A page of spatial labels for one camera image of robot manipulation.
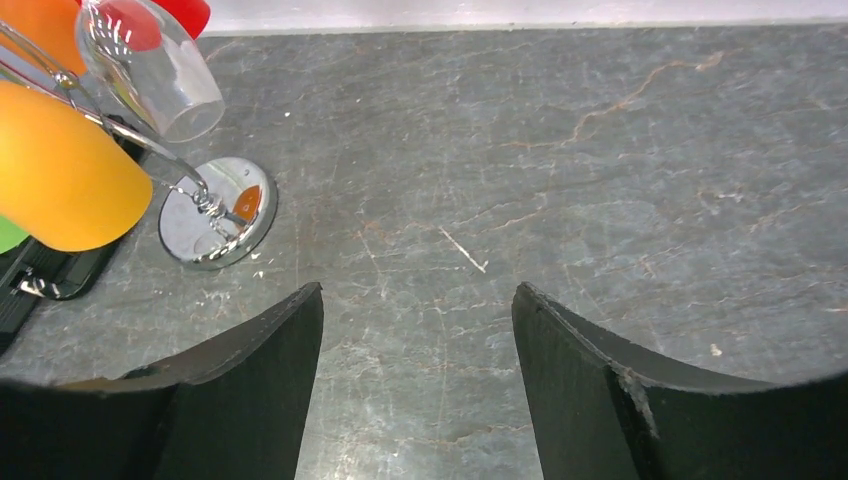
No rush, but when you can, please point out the red plastic wine glass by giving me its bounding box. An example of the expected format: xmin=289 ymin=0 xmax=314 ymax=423
xmin=98 ymin=0 xmax=211 ymax=51

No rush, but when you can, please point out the chrome wine glass rack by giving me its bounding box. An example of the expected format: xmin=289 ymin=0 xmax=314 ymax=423
xmin=1 ymin=21 xmax=278 ymax=270

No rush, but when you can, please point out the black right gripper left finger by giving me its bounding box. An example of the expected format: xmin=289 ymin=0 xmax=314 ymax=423
xmin=1 ymin=282 xmax=324 ymax=479

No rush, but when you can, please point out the yellow plastic wine glass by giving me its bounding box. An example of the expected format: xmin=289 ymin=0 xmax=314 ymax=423
xmin=1 ymin=82 xmax=153 ymax=252

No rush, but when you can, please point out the green plastic wine glass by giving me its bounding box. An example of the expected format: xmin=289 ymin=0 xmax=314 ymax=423
xmin=0 ymin=216 xmax=30 ymax=254

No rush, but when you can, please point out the orange plastic wine glass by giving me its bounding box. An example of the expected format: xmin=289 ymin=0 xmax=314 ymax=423
xmin=1 ymin=0 xmax=87 ymax=76

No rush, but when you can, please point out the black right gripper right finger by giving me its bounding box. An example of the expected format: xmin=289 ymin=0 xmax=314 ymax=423
xmin=512 ymin=282 xmax=847 ymax=479

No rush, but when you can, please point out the clear wine glass right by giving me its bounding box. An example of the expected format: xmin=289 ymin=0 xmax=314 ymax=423
xmin=74 ymin=1 xmax=225 ymax=143

